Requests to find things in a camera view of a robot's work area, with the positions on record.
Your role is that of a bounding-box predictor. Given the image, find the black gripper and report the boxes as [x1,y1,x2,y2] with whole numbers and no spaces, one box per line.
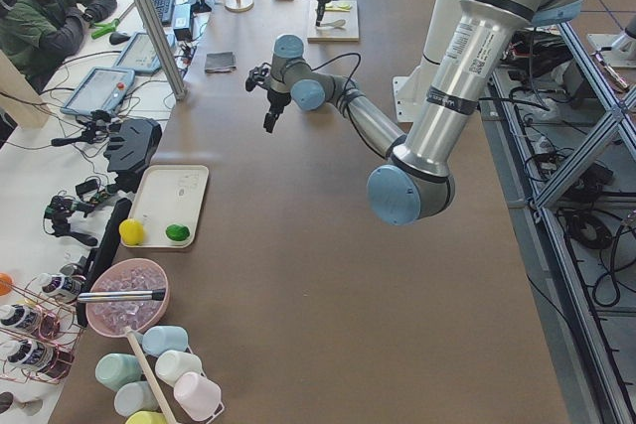
[263,89,290,133]
[315,0,331,27]

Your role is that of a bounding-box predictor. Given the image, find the white ceramic spoon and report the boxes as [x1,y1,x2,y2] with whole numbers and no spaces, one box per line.
[317,19,347,31]

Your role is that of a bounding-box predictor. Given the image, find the pink bowl with ice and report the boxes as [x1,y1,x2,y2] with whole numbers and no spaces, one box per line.
[84,258,170,338]

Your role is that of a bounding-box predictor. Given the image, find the yellow plastic knife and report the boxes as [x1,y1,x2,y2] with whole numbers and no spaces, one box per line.
[325,3,353,12]

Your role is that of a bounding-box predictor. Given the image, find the bamboo cutting board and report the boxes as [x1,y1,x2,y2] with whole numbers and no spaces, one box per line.
[306,0,360,43]

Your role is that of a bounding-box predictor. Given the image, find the folded grey cloth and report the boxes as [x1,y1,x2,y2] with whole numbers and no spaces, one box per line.
[204,52,237,73]

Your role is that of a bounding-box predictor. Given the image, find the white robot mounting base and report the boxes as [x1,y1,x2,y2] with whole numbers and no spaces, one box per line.
[393,74,420,123]

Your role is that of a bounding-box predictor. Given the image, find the cream rabbit print tray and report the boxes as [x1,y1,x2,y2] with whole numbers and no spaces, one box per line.
[120,165,209,249]

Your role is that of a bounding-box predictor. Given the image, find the black plastic housing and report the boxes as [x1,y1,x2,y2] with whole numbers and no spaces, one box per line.
[103,118,162,195]

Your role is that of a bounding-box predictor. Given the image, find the green lime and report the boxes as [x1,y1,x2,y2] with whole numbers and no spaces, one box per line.
[165,223,191,243]

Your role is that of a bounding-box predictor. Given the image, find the far teach pendant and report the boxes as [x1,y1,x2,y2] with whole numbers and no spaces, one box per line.
[114,31,161,75]

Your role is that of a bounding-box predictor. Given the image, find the teach pendant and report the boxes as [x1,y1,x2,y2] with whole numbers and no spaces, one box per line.
[61,68,136,117]
[114,31,161,75]

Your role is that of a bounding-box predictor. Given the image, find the near teach pendant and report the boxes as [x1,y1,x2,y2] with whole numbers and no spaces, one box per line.
[61,68,136,117]

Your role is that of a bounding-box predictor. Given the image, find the yellow lemon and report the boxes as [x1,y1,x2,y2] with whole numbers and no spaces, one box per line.
[118,218,145,246]

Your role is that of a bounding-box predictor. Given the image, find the metal tongs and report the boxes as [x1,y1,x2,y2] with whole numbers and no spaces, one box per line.
[77,288,168,304]

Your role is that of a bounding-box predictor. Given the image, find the blue plastic cup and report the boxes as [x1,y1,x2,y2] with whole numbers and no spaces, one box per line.
[142,326,189,357]

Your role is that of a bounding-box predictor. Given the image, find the seated person green jacket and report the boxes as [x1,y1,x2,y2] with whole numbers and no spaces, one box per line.
[1,0,117,92]

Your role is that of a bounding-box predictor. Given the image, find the pink plastic cup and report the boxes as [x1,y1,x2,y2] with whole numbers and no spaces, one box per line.
[173,371,225,422]

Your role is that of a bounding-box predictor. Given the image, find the mint plastic cup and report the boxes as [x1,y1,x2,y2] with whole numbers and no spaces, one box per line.
[94,353,142,392]

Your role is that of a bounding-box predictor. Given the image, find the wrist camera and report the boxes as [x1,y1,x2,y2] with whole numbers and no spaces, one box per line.
[244,63,271,92]

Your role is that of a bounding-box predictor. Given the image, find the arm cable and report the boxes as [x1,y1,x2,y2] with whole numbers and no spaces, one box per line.
[303,52,363,102]

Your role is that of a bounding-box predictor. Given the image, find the aluminium frame post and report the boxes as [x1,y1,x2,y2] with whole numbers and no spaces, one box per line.
[133,0,187,101]

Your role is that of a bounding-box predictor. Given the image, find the wire bottle rack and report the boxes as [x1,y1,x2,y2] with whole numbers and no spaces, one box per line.
[1,274,84,384]

